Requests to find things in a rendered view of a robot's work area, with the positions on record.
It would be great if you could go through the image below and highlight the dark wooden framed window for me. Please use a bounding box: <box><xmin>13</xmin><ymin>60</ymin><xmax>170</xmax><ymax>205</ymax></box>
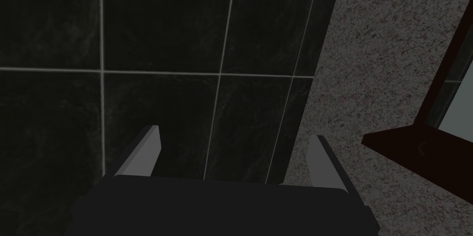
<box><xmin>361</xmin><ymin>0</ymin><xmax>473</xmax><ymax>205</ymax></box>

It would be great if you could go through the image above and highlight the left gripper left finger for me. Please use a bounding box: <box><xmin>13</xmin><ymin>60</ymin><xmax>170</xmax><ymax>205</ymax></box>
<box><xmin>104</xmin><ymin>125</ymin><xmax>162</xmax><ymax>178</ymax></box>

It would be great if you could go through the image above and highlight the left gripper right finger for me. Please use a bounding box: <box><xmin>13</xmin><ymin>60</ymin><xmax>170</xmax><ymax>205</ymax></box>
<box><xmin>305</xmin><ymin>134</ymin><xmax>359</xmax><ymax>197</ymax></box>

